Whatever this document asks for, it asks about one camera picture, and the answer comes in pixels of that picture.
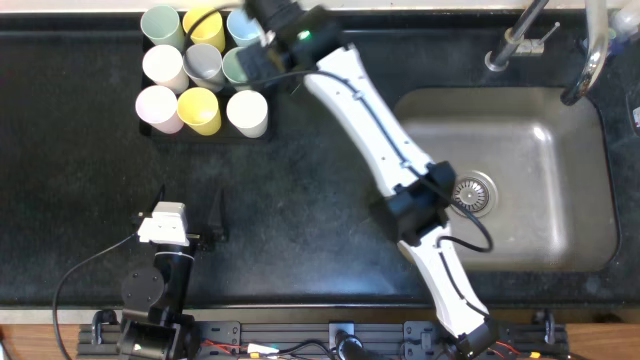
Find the green cup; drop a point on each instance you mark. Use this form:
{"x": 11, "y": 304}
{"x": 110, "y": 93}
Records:
{"x": 162, "y": 25}
{"x": 231, "y": 67}

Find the steel tap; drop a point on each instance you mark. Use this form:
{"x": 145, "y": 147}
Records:
{"x": 597, "y": 45}

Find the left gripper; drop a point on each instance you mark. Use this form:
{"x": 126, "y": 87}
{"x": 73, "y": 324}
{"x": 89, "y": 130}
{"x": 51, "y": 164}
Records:
{"x": 202, "y": 240}

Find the yellow cup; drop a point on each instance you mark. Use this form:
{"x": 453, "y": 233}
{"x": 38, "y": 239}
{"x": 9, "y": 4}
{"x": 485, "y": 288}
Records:
{"x": 204, "y": 29}
{"x": 199, "y": 110}

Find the steel sink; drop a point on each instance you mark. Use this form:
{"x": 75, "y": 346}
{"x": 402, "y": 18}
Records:
{"x": 550, "y": 200}

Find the pink cup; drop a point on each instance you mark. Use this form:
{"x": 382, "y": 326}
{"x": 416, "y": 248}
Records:
{"x": 159, "y": 107}

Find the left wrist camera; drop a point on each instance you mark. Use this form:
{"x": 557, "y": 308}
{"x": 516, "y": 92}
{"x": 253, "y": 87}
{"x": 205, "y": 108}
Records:
{"x": 165, "y": 225}

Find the white cup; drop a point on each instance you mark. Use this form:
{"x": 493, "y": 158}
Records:
{"x": 247, "y": 112}
{"x": 165, "y": 67}

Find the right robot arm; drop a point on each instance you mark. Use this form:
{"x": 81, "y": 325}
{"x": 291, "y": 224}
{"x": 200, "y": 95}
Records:
{"x": 370, "y": 125}

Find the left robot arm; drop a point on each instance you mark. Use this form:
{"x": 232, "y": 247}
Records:
{"x": 155, "y": 290}

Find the mounting rail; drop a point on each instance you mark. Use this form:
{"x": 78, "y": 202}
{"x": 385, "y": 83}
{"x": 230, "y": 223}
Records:
{"x": 290, "y": 332}

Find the grey cup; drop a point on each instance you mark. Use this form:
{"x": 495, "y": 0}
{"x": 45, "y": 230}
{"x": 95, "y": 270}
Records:
{"x": 204, "y": 65}

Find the blue soap bottle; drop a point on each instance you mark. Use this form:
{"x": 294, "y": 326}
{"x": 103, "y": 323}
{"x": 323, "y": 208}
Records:
{"x": 627, "y": 22}

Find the black tray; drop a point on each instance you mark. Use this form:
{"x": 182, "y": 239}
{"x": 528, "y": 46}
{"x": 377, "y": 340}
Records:
{"x": 224, "y": 131}

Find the blue cup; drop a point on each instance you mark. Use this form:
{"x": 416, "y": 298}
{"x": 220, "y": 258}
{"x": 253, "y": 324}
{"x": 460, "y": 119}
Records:
{"x": 242, "y": 29}

